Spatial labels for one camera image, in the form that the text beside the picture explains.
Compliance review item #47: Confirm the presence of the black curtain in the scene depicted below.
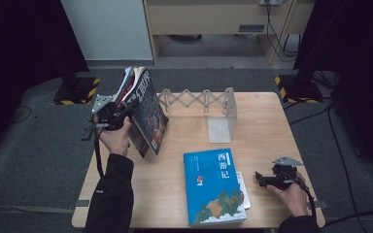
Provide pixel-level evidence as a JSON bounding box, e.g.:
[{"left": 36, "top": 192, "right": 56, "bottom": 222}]
[
  {"left": 293, "top": 0, "right": 373, "bottom": 178},
  {"left": 0, "top": 0, "right": 90, "bottom": 163}
]

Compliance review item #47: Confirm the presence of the white power strip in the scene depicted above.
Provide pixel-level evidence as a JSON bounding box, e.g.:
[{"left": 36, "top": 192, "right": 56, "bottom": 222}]
[{"left": 258, "top": 0, "right": 283, "bottom": 7}]

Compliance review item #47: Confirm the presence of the extendable grey metal book rack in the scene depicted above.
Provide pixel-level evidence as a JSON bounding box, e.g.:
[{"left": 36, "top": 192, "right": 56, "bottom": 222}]
[{"left": 156, "top": 86, "right": 239, "bottom": 145}]

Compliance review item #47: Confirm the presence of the white caterpillar picture book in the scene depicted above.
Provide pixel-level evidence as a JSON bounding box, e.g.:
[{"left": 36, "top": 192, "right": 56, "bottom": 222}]
[{"left": 235, "top": 170, "right": 252, "bottom": 210}]

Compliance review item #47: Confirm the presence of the grey tape strip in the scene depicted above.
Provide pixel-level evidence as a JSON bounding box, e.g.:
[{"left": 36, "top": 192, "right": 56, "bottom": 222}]
[
  {"left": 66, "top": 199, "right": 90, "bottom": 213},
  {"left": 310, "top": 200, "right": 329, "bottom": 210}
]

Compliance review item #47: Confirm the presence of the thick blue book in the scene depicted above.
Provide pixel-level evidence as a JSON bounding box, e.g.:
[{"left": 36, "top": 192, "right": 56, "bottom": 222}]
[{"left": 183, "top": 148, "right": 248, "bottom": 227}]

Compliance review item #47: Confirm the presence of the pale magazine with orange corner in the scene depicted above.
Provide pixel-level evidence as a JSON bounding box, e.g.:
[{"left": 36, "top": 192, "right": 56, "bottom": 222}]
[{"left": 114, "top": 66, "right": 136, "bottom": 105}]

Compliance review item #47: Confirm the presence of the left hand-held gripper black cable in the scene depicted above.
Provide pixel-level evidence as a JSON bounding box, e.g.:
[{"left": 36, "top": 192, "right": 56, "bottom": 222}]
[{"left": 92, "top": 128, "right": 107, "bottom": 179}]

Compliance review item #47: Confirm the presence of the thin black floor cable loop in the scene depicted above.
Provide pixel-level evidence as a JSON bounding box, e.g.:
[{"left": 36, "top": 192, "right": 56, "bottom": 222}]
[{"left": 8, "top": 105, "right": 33, "bottom": 125}]

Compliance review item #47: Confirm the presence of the long black floor cable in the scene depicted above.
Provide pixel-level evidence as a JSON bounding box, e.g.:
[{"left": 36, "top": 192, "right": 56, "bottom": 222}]
[{"left": 288, "top": 96, "right": 373, "bottom": 228}]

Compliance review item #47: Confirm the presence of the dark illustrated magazine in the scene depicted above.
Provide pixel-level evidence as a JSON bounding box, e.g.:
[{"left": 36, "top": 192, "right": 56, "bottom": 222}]
[{"left": 122, "top": 67, "right": 170, "bottom": 156}]

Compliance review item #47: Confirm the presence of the person's right hand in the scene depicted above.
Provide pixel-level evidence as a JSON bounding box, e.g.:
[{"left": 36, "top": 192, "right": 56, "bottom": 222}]
[{"left": 265, "top": 171, "right": 310, "bottom": 217}]

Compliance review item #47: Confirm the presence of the red-edged magazine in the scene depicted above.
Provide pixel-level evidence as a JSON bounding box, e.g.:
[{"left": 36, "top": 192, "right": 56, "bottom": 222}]
[{"left": 118, "top": 67, "right": 151, "bottom": 159}]

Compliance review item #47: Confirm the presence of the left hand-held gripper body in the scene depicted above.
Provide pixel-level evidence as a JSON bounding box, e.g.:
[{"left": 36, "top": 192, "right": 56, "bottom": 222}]
[{"left": 90, "top": 93, "right": 134, "bottom": 132}]

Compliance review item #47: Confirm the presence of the black stand with striped base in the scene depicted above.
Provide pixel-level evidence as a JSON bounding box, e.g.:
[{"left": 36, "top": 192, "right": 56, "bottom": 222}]
[
  {"left": 51, "top": 61, "right": 101, "bottom": 106},
  {"left": 274, "top": 48, "right": 324, "bottom": 105}
]

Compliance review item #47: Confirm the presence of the black hanging desk cable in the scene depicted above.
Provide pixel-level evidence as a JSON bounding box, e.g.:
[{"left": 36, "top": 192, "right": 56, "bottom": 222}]
[{"left": 264, "top": 0, "right": 298, "bottom": 63}]

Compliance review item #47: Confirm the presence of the beige wooden desk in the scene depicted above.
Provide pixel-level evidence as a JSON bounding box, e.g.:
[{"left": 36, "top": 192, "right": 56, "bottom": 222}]
[{"left": 142, "top": 0, "right": 317, "bottom": 66}]

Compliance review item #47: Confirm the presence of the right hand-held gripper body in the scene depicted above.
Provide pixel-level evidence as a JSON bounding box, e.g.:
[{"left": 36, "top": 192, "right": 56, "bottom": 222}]
[{"left": 270, "top": 155, "right": 305, "bottom": 191}]

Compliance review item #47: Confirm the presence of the right hand-held gripper black cable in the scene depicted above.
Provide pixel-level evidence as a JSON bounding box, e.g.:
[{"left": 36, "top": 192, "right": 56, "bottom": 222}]
[{"left": 294, "top": 178, "right": 318, "bottom": 221}]

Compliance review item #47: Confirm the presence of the hand-held gripper black cable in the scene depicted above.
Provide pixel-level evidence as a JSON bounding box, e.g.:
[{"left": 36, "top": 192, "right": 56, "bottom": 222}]
[
  {"left": 294, "top": 178, "right": 318, "bottom": 221},
  {"left": 92, "top": 128, "right": 107, "bottom": 179}
]

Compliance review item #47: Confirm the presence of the white panel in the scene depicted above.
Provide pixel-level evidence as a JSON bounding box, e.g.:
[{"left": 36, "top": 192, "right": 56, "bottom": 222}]
[{"left": 60, "top": 0, "right": 153, "bottom": 62}]

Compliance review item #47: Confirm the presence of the person's left hand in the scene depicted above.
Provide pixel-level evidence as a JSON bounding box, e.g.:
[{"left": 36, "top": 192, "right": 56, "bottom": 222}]
[{"left": 98, "top": 116, "right": 133, "bottom": 158}]

